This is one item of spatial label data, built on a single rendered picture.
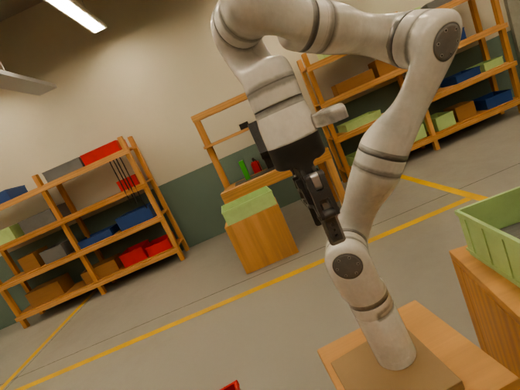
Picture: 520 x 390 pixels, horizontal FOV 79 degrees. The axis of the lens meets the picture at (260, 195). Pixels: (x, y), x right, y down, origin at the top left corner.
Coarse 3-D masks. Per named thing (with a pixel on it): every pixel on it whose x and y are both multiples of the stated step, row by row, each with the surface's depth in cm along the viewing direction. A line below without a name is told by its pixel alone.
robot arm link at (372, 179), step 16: (368, 160) 57; (384, 160) 56; (352, 176) 61; (368, 176) 58; (384, 176) 57; (400, 176) 59; (352, 192) 63; (368, 192) 60; (384, 192) 59; (352, 208) 66; (368, 208) 64; (352, 224) 68; (368, 224) 67
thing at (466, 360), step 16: (416, 304) 89; (416, 320) 84; (432, 320) 82; (352, 336) 88; (416, 336) 79; (432, 336) 77; (448, 336) 75; (320, 352) 87; (336, 352) 85; (448, 352) 71; (464, 352) 70; (480, 352) 68; (464, 368) 66; (480, 368) 65; (496, 368) 64; (336, 384) 76; (464, 384) 63; (480, 384) 62; (496, 384) 61; (512, 384) 60
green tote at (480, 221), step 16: (512, 192) 104; (464, 208) 106; (480, 208) 105; (496, 208) 105; (512, 208) 105; (464, 224) 104; (480, 224) 94; (496, 224) 106; (480, 240) 98; (496, 240) 89; (512, 240) 81; (480, 256) 102; (496, 256) 93; (512, 256) 84; (512, 272) 88
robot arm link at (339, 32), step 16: (320, 0) 42; (320, 16) 41; (336, 16) 42; (352, 16) 44; (368, 16) 49; (384, 16) 52; (400, 16) 52; (320, 32) 42; (336, 32) 43; (352, 32) 45; (368, 32) 49; (384, 32) 52; (320, 48) 45; (336, 48) 45; (352, 48) 48; (368, 48) 52; (384, 48) 54
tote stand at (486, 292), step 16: (464, 256) 110; (464, 272) 108; (480, 272) 99; (496, 272) 96; (464, 288) 115; (480, 288) 99; (496, 288) 91; (512, 288) 88; (480, 304) 105; (496, 304) 91; (512, 304) 83; (480, 320) 112; (496, 320) 96; (512, 320) 84; (480, 336) 119; (496, 336) 101; (512, 336) 88; (496, 352) 108; (512, 352) 93; (512, 368) 98
